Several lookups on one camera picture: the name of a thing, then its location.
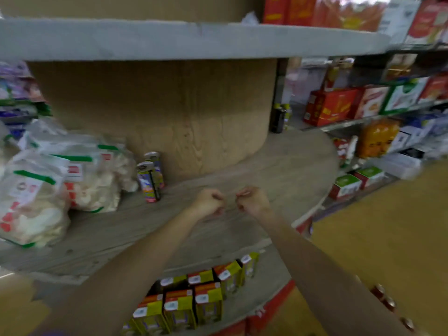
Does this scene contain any large green white carton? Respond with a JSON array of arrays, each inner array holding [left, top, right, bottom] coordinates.
[[379, 77, 430, 116]]

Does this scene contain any white grey-print box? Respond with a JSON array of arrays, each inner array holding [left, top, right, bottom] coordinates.
[[378, 0, 421, 45]]

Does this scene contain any stack of white blue boxes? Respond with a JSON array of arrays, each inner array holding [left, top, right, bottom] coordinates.
[[387, 114, 448, 155]]

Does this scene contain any round wooden shelf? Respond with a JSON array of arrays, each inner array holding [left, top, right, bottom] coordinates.
[[0, 0, 392, 336]]

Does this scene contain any red white-print carton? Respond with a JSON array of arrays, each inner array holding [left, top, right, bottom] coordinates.
[[404, 0, 448, 45]]

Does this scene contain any pack of orange bottles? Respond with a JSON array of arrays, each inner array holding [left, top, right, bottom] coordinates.
[[357, 118, 401, 159]]

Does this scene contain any stack of purple packets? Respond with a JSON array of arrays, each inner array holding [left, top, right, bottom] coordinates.
[[0, 61, 53, 137]]

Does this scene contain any white slim bottle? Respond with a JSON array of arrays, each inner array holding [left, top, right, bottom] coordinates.
[[344, 135, 359, 169]]

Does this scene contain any white red-print carton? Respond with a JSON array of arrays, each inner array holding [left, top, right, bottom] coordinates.
[[351, 86, 390, 120]]

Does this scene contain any person's right forearm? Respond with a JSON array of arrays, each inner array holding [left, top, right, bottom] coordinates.
[[260, 209, 415, 336]]

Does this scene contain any stack of white plastic packs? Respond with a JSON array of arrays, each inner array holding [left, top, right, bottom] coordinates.
[[370, 152, 425, 181]]

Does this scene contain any person's left forearm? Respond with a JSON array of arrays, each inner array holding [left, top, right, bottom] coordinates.
[[33, 206, 211, 336]]

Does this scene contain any cluster of cans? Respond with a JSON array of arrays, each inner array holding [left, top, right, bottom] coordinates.
[[354, 274, 418, 333]]

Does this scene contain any red yellow-print carton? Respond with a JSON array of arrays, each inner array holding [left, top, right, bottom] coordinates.
[[303, 88, 358, 127]]

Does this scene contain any red porridge print carton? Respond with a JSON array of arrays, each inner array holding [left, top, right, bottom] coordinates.
[[246, 279, 297, 335], [209, 320, 248, 336]]

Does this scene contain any plain red carton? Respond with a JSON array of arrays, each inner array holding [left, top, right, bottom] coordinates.
[[418, 73, 448, 104]]

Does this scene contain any yellow green bottle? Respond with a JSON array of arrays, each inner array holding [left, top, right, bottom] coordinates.
[[282, 103, 293, 131]]

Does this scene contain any person's left hand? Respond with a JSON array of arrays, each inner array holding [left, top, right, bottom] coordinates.
[[192, 189, 226, 219]]

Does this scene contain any person's right hand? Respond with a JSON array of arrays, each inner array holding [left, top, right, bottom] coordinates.
[[236, 186, 272, 217]]

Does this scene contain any gold brown box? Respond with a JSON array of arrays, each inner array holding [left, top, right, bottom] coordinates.
[[384, 53, 419, 81]]

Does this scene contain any large red gift carton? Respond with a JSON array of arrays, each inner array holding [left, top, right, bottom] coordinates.
[[262, 0, 318, 27]]

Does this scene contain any red cartoon face carton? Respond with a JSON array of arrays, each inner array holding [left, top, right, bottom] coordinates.
[[332, 137, 350, 161]]

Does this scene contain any row of yellow orange cartons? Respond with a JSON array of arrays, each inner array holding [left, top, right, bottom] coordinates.
[[120, 252, 261, 336]]

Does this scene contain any small green-top box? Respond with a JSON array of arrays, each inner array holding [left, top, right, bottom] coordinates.
[[354, 166, 386, 190], [329, 174, 363, 201]]

